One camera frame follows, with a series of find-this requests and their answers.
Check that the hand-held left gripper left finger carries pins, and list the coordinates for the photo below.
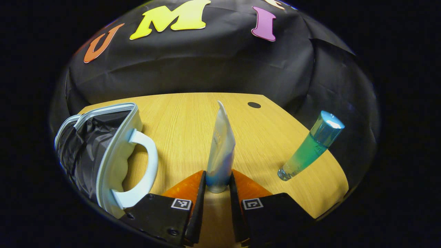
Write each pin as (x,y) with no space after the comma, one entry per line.
(201,213)

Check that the black table grommet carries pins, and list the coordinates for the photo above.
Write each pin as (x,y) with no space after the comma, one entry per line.
(254,104)

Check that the black backdrop cloth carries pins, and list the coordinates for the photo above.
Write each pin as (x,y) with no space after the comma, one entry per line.
(206,62)

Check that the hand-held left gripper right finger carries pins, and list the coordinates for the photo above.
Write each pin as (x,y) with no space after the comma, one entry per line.
(235,213)

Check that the green bottle with blue cap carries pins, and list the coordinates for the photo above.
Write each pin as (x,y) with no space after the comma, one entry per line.
(310,148)

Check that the white and blue cosmetic tube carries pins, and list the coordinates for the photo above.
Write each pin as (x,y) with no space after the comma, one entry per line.
(221,151)

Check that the pale blue hard-shell suitcase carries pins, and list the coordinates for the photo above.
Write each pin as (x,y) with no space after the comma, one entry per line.
(117,155)

